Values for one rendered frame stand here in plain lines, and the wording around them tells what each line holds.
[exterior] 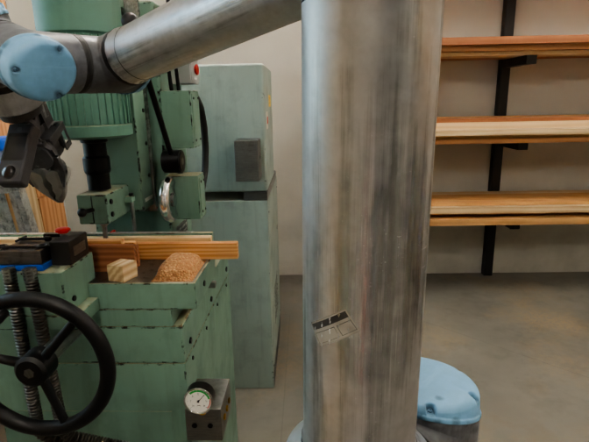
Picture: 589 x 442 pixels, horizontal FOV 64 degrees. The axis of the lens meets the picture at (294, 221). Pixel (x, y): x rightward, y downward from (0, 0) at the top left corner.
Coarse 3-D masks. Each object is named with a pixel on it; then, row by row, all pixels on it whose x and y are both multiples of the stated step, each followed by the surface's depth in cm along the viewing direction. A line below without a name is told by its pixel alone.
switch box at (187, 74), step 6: (186, 66) 131; (192, 66) 133; (180, 72) 132; (186, 72) 132; (192, 72) 133; (174, 78) 132; (180, 78) 132; (186, 78) 132; (192, 78) 133; (198, 78) 140; (180, 84) 138; (186, 84) 139; (192, 84) 140
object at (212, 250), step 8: (144, 248) 115; (152, 248) 115; (160, 248) 115; (168, 248) 115; (176, 248) 115; (184, 248) 115; (192, 248) 115; (200, 248) 115; (208, 248) 115; (216, 248) 115; (224, 248) 114; (232, 248) 114; (144, 256) 116; (152, 256) 116; (160, 256) 116; (168, 256) 115; (200, 256) 115; (208, 256) 115; (216, 256) 115; (224, 256) 115; (232, 256) 115
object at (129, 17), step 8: (128, 16) 94; (136, 16) 95; (152, 88) 107; (152, 96) 109; (160, 112) 113; (160, 120) 114; (160, 128) 116; (168, 144) 120; (168, 152) 122; (176, 152) 123; (160, 160) 122; (168, 160) 122; (176, 160) 122; (184, 160) 127; (168, 168) 123; (176, 168) 123; (184, 168) 126
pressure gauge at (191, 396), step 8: (192, 384) 101; (200, 384) 101; (208, 384) 102; (192, 392) 100; (200, 392) 100; (208, 392) 99; (184, 400) 100; (192, 400) 100; (200, 400) 100; (208, 400) 100; (192, 408) 101; (200, 408) 101; (208, 408) 101
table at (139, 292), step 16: (96, 272) 108; (144, 272) 107; (208, 272) 113; (96, 288) 101; (112, 288) 101; (128, 288) 101; (144, 288) 101; (160, 288) 101; (176, 288) 101; (192, 288) 101; (80, 304) 98; (96, 304) 101; (112, 304) 102; (128, 304) 102; (144, 304) 102; (160, 304) 102; (176, 304) 102; (192, 304) 102; (32, 320) 93; (48, 320) 93; (64, 320) 93
